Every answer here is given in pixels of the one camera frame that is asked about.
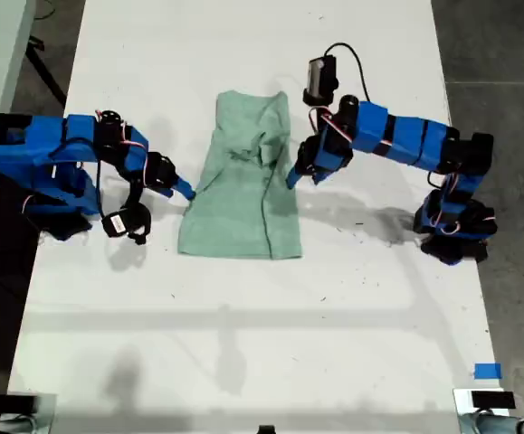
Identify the pale green T-shirt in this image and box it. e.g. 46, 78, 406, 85
177, 90, 304, 261

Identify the black stand leg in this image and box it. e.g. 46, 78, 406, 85
24, 34, 68, 109

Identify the blue tape strip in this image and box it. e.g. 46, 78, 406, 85
473, 363, 503, 380

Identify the small black box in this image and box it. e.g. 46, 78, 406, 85
471, 391, 516, 410
0, 394, 37, 413

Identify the pale grey tube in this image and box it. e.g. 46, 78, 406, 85
459, 410, 524, 434
0, 415, 36, 434

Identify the camera black stalk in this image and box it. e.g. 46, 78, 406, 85
301, 88, 335, 110
123, 180, 154, 248

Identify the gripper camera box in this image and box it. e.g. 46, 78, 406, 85
101, 210, 130, 240
306, 56, 339, 99

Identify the camera black cable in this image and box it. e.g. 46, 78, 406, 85
94, 156, 109, 221
324, 42, 372, 103

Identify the silver metal bracket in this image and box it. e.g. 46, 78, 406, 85
452, 387, 511, 434
5, 392, 58, 434

